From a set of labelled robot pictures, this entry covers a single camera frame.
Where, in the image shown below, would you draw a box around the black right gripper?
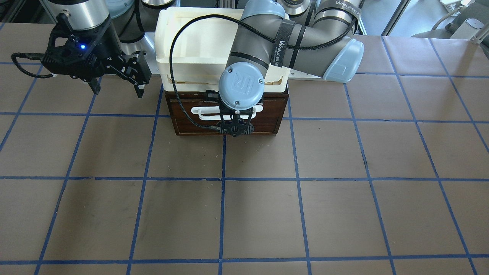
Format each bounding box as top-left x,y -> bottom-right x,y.
88,23 -> 151,99

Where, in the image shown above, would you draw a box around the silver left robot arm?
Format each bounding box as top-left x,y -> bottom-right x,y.
218,0 -> 364,111

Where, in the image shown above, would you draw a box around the white plastic tray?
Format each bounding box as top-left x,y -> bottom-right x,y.
154,6 -> 294,93

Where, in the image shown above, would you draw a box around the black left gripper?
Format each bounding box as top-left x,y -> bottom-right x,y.
206,89 -> 264,115

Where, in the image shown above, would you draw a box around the light wooden drawer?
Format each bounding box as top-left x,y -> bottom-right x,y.
170,97 -> 285,135

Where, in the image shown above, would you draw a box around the white drawer handle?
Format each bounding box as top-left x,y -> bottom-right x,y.
191,105 -> 264,121

